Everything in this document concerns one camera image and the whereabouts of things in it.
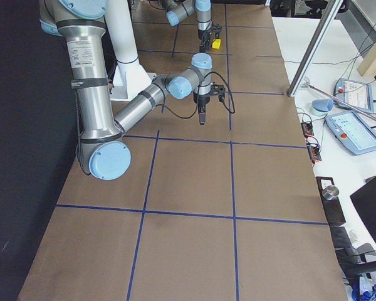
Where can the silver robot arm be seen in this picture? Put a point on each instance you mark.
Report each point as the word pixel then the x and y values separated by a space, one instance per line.
pixel 176 13
pixel 100 149

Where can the metal cylinder weight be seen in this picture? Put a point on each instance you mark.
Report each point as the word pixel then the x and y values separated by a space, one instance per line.
pixel 330 192

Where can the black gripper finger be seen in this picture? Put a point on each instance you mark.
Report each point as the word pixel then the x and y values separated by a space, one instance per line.
pixel 202 115
pixel 203 47

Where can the light blue joint cap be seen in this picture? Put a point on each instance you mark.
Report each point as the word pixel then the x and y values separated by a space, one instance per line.
pixel 322 105

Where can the near teach pendant tablet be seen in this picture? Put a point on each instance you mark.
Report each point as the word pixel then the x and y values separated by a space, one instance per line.
pixel 352 132

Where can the black box under cylinder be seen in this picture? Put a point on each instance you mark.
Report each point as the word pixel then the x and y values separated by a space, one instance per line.
pixel 333 210

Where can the aluminium frame post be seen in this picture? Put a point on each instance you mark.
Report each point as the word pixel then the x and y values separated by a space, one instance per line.
pixel 327 17

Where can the far teach pendant tablet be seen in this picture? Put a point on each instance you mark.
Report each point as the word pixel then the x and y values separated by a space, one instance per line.
pixel 355 93

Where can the teach pendant tablet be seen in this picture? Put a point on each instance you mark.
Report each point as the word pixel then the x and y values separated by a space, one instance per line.
pixel 352 132
pixel 355 93

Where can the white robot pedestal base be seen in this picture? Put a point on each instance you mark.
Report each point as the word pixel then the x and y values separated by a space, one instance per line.
pixel 130 76

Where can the black orange connector block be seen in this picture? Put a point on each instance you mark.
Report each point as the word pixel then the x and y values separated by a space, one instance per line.
pixel 307 128

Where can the yellow wooden block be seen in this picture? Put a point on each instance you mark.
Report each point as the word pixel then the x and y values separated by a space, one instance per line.
pixel 216 44

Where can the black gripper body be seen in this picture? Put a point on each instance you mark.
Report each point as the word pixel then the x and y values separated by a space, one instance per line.
pixel 203 36
pixel 201 100

